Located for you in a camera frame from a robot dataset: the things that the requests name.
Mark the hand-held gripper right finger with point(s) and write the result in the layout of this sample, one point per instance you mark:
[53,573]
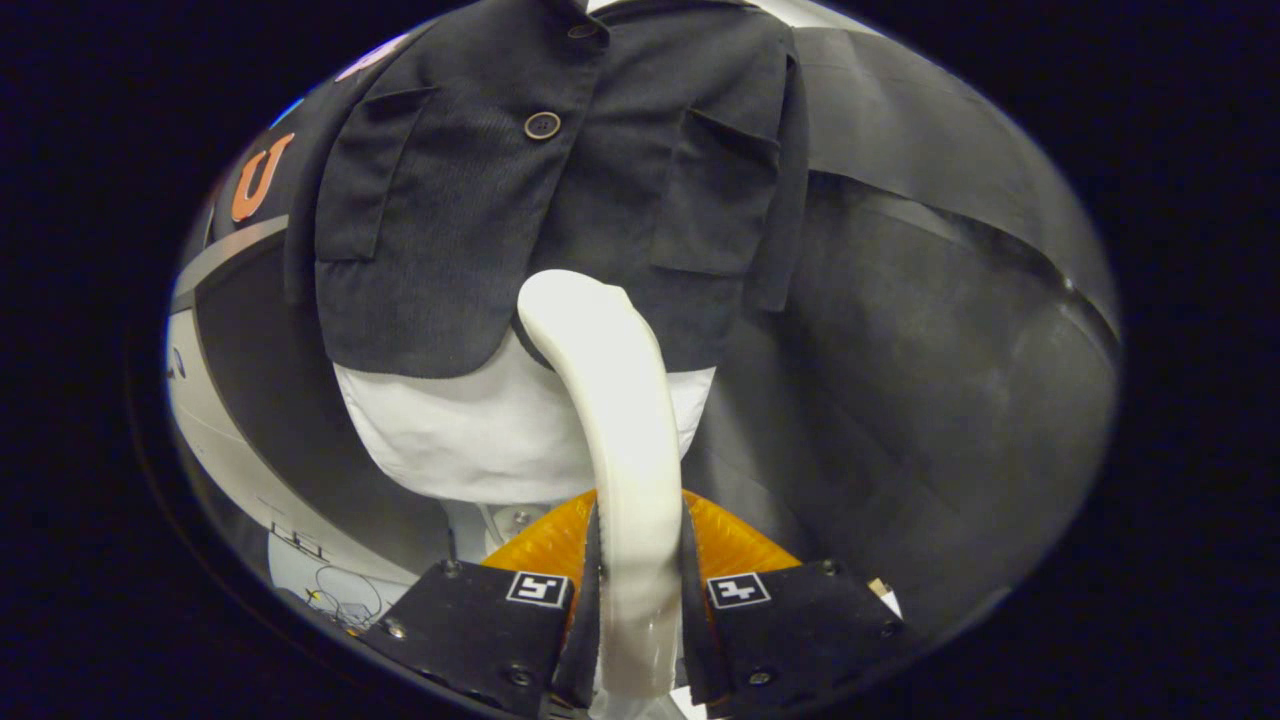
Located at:
[800,630]

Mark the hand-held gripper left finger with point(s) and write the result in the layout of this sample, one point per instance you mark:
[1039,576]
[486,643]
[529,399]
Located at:
[480,630]

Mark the white shirt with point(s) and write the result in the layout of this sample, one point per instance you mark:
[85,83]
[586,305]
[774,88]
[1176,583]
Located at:
[480,440]

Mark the white garment steamer head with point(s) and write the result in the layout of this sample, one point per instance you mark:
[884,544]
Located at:
[625,420]

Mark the black jacket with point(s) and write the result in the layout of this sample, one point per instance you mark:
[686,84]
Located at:
[600,180]

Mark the black backdrop cloth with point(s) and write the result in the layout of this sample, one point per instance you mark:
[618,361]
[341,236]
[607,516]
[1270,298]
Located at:
[950,400]

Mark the grey cabinet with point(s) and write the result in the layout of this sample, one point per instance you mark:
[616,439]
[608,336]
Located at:
[300,400]

